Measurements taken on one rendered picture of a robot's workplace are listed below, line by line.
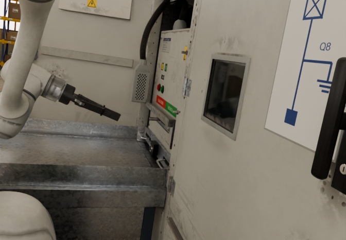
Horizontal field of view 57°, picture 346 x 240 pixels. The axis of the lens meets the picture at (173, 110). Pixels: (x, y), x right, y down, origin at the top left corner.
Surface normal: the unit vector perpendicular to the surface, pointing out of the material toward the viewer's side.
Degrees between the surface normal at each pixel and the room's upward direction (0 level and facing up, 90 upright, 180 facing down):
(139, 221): 90
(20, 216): 8
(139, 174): 90
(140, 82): 90
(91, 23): 90
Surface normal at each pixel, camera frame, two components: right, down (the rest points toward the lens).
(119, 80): 0.01, 0.18
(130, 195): 0.28, 0.21
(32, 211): 0.26, -0.95
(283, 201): -0.95, -0.09
